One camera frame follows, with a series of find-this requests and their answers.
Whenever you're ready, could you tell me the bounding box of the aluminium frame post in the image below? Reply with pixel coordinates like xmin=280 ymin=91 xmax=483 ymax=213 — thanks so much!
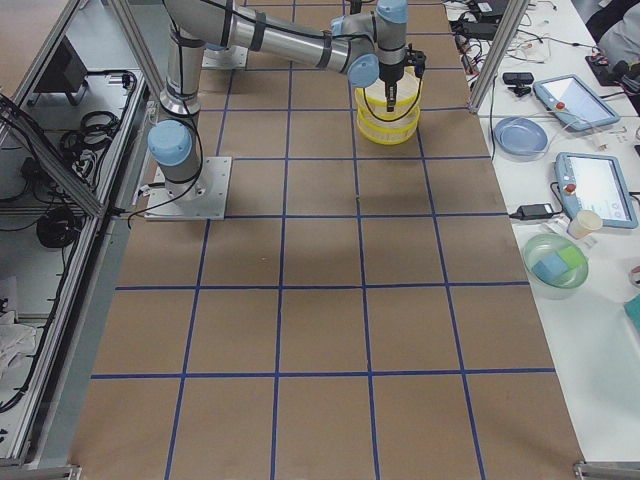
xmin=468 ymin=0 xmax=529 ymax=114

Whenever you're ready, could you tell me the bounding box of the green bowl with sponges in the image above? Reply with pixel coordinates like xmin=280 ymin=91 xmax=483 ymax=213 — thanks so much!
xmin=522 ymin=233 xmax=589 ymax=300

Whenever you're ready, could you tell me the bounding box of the light blue plate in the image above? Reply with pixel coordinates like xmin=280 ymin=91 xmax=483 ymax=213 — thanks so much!
xmin=494 ymin=117 xmax=549 ymax=158

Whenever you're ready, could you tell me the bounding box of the black power adapter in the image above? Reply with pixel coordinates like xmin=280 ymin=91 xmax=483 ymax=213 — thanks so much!
xmin=509 ymin=203 xmax=562 ymax=221

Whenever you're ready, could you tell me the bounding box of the paper cup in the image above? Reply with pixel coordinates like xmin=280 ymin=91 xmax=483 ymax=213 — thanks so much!
xmin=567 ymin=210 xmax=603 ymax=239

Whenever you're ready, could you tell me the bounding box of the lower blue teach pendant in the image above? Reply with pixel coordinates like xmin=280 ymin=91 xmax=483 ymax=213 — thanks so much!
xmin=554 ymin=152 xmax=639 ymax=229

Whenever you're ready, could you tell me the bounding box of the blue teach pendant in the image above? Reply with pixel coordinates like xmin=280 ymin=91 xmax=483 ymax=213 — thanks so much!
xmin=554 ymin=152 xmax=639 ymax=229
xmin=532 ymin=74 xmax=620 ymax=131

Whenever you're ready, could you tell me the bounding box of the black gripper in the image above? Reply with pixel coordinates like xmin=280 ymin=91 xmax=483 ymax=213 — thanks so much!
xmin=377 ymin=42 xmax=426 ymax=112

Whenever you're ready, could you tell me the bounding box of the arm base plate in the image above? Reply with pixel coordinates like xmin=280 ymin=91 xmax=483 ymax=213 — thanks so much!
xmin=202 ymin=45 xmax=248 ymax=70
xmin=144 ymin=157 xmax=232 ymax=221

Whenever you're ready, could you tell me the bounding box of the black webcam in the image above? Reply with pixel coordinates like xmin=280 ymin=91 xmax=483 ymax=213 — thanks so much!
xmin=502 ymin=72 xmax=534 ymax=98

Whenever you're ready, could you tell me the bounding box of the upper blue teach pendant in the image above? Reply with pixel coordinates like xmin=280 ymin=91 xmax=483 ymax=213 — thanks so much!
xmin=532 ymin=74 xmax=620 ymax=131

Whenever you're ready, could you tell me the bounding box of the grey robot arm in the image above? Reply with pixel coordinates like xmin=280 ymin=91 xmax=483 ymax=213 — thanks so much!
xmin=159 ymin=1 xmax=426 ymax=119

